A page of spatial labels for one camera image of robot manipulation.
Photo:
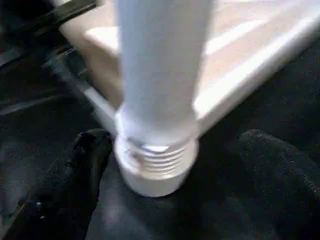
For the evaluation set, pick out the black work mat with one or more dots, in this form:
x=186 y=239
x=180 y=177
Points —
x=40 y=110

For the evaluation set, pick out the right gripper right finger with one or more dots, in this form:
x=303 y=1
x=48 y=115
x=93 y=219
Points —
x=285 y=185

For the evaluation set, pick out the white plastic table leg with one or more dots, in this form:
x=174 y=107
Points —
x=160 y=65

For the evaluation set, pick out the white plastic table top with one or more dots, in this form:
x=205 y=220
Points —
x=250 y=55

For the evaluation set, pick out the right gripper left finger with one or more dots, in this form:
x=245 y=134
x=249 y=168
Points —
x=60 y=195

